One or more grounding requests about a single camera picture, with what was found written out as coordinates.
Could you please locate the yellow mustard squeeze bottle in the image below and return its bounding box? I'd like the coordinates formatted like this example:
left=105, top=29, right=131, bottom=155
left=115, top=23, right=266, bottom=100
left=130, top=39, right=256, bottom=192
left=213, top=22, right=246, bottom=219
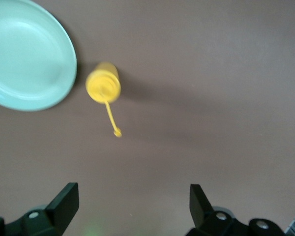
left=85, top=61, right=123, bottom=138

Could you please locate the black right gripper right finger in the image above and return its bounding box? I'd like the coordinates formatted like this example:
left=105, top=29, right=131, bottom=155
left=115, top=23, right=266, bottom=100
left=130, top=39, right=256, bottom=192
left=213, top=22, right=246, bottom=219
left=185, top=183, right=290, bottom=236

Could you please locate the mint green plate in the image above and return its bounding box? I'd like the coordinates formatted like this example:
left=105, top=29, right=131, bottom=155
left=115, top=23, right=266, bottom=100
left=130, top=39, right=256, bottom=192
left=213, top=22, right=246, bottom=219
left=0, top=0, right=78, bottom=113

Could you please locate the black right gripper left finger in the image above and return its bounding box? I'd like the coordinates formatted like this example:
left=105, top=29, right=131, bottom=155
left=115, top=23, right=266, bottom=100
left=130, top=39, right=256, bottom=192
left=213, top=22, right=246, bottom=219
left=0, top=182, right=80, bottom=236

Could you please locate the brown table cover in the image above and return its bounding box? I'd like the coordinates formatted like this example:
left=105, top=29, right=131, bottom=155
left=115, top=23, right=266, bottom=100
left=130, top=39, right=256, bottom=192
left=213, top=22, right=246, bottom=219
left=0, top=0, right=295, bottom=236

